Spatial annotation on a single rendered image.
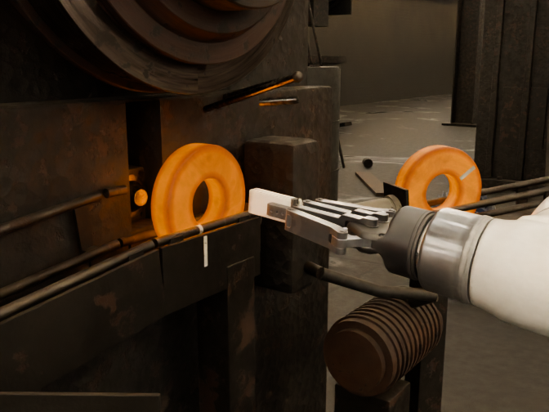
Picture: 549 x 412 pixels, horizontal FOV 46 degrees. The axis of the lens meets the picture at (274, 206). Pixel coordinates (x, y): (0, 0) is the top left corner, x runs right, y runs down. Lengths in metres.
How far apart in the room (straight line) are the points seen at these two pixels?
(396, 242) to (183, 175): 0.29
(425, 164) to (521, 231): 0.46
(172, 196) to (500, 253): 0.39
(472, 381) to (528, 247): 1.43
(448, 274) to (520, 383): 1.44
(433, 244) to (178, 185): 0.33
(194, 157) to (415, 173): 0.40
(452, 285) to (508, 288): 0.06
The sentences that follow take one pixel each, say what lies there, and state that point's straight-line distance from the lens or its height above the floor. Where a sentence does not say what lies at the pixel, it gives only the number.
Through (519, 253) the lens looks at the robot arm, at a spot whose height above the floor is 0.75.
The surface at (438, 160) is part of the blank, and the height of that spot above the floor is 0.76.
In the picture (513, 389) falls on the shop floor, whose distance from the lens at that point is 2.03.
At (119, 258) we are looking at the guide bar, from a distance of 0.73.
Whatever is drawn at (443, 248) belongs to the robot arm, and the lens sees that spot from 0.64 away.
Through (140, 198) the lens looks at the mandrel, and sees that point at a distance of 0.89.
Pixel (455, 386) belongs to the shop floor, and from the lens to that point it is 1.99.
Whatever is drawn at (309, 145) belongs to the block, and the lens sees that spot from 0.98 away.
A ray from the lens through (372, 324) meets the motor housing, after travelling 1.00.
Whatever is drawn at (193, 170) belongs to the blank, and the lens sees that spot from 0.82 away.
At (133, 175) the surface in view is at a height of 0.77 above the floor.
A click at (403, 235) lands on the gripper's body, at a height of 0.75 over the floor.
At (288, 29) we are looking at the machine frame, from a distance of 1.21.
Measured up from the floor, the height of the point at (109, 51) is 0.93.
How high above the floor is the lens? 0.92
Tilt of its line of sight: 13 degrees down
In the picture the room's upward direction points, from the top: straight up
